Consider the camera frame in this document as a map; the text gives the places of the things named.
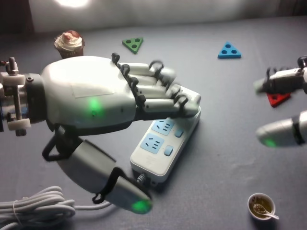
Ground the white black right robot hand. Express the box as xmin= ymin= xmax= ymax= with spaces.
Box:
xmin=253 ymin=55 xmax=307 ymax=148

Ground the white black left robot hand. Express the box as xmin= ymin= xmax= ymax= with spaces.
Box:
xmin=39 ymin=52 xmax=201 ymax=215

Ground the white blue power strip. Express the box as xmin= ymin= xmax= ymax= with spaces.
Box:
xmin=130 ymin=105 xmax=201 ymax=189

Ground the red triangle block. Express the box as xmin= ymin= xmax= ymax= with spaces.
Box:
xmin=266 ymin=92 xmax=291 ymax=108

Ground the toy cupcake with cream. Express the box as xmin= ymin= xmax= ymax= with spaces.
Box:
xmin=54 ymin=30 xmax=86 ymax=59

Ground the blue triangle block with holes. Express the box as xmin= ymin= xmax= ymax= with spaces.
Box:
xmin=217 ymin=41 xmax=242 ymax=59

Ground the green triangle block with holes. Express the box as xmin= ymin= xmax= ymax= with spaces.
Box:
xmin=121 ymin=37 xmax=144 ymax=55

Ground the dark brown panel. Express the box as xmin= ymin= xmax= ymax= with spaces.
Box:
xmin=0 ymin=0 xmax=35 ymax=34

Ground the grey table cloth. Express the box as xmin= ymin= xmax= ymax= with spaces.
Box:
xmin=0 ymin=23 xmax=307 ymax=230

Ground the white curtain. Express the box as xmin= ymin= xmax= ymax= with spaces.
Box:
xmin=28 ymin=0 xmax=307 ymax=32

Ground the small white bowl of soup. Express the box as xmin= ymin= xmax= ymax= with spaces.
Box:
xmin=247 ymin=193 xmax=276 ymax=221

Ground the small white spoon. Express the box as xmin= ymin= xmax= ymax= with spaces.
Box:
xmin=253 ymin=203 xmax=280 ymax=220

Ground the white power strip cable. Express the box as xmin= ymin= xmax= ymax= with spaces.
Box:
xmin=0 ymin=172 xmax=148 ymax=230

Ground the white cable tie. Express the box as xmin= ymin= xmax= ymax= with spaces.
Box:
xmin=12 ymin=197 xmax=20 ymax=225

